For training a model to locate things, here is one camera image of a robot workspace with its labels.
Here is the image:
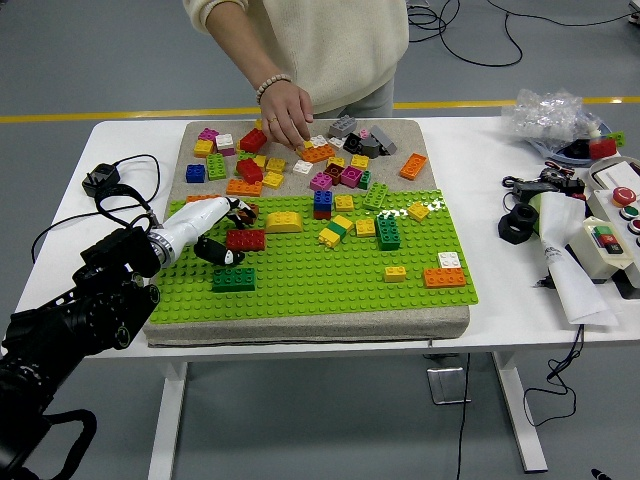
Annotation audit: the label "black power adapter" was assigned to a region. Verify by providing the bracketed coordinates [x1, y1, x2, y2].
[513, 180, 560, 197]

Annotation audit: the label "long grey brick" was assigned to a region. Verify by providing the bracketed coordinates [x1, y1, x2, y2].
[368, 124, 399, 155]

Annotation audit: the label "dark green eight-stud brick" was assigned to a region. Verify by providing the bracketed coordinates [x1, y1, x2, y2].
[211, 267, 257, 293]

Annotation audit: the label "lime green roll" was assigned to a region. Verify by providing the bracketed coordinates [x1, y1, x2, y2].
[528, 194, 545, 235]

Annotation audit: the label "yellow and green brick stack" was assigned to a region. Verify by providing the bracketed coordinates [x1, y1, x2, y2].
[318, 214, 356, 249]

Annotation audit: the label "white paper sheet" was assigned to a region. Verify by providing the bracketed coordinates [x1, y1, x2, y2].
[536, 192, 621, 328]

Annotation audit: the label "person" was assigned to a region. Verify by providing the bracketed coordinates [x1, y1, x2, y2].
[182, 0, 411, 119]

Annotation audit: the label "blue and red brick stack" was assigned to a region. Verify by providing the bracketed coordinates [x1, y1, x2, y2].
[313, 190, 335, 222]

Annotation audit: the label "clear plastic bag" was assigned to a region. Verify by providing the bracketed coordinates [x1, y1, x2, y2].
[501, 88, 607, 147]

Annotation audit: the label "white emergency stop control box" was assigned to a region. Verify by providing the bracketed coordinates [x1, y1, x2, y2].
[584, 186, 640, 289]

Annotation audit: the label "yellow curved brick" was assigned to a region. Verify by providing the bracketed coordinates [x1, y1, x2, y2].
[264, 211, 305, 235]

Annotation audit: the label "black module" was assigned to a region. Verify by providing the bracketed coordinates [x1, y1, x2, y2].
[558, 177, 587, 201]

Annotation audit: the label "green studded baseplate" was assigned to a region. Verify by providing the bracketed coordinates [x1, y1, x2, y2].
[148, 188, 480, 326]

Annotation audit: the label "black hanging cable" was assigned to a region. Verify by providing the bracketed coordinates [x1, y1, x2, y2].
[523, 324, 586, 428]

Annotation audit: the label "black floor cable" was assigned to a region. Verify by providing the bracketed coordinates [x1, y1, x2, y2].
[407, 0, 525, 69]
[487, 0, 640, 29]

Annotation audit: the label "white table leg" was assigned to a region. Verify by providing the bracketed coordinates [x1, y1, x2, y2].
[491, 351, 549, 474]
[147, 360, 189, 480]

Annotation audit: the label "yellow floor tape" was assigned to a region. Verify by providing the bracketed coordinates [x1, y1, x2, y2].
[0, 96, 640, 125]

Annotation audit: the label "large black nut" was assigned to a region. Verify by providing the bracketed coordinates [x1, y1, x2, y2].
[497, 202, 540, 245]

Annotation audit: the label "light blue basin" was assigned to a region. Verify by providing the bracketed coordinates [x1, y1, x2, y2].
[527, 122, 626, 164]

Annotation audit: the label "light grey brick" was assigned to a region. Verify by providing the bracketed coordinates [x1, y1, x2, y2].
[327, 115, 359, 139]

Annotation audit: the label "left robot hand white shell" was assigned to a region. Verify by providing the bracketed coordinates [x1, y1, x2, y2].
[160, 195, 260, 267]

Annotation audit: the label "grey-brown cushion mat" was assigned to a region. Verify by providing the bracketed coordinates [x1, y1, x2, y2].
[139, 118, 471, 349]

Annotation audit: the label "red eight-stud brick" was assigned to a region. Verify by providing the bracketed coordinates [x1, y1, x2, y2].
[588, 138, 619, 161]
[238, 128, 269, 154]
[225, 228, 267, 253]

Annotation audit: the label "small white switch box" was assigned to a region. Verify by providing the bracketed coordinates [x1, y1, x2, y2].
[569, 216, 636, 282]

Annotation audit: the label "black cable under table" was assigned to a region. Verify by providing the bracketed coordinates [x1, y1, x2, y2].
[455, 352, 472, 480]

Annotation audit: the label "bead bracelet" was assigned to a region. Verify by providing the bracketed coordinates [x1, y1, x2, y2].
[255, 73, 294, 105]

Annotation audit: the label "black object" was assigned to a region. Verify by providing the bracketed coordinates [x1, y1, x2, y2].
[563, 139, 594, 159]

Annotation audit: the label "person's right hand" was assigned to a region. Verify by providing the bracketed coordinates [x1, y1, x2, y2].
[259, 82, 315, 150]

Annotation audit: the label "brown four-stud brick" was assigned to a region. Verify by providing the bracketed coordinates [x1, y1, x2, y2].
[233, 201, 260, 225]

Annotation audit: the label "dark green big-stud brick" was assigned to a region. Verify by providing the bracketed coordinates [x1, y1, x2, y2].
[375, 213, 403, 252]

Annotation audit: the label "silver floor plate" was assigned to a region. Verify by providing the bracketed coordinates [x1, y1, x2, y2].
[426, 367, 472, 406]

